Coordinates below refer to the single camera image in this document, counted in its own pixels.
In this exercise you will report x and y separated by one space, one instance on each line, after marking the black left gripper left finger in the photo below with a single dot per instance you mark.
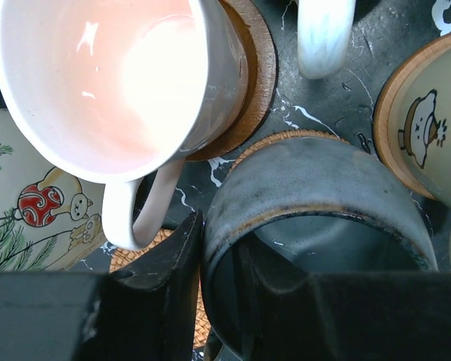
146 310

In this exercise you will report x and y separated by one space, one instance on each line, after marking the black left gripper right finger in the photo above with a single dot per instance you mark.
288 314

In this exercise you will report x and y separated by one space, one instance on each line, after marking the green floral mug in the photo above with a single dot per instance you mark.
49 219

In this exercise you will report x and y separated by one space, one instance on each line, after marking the grey blue mug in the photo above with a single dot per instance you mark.
324 205

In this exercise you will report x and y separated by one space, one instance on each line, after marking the yellow mug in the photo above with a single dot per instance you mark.
421 125

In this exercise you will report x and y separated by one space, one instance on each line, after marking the pink mug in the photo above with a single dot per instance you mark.
120 93

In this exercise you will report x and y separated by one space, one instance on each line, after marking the white speckled mug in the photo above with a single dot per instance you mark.
324 32

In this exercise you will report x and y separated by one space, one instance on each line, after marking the woven rattan coaster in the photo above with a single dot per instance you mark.
280 136
121 257

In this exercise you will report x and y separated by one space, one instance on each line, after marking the smooth brown wooden coaster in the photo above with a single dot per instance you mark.
381 126

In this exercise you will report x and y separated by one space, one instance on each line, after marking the dark grooved wooden coaster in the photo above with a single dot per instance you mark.
258 44

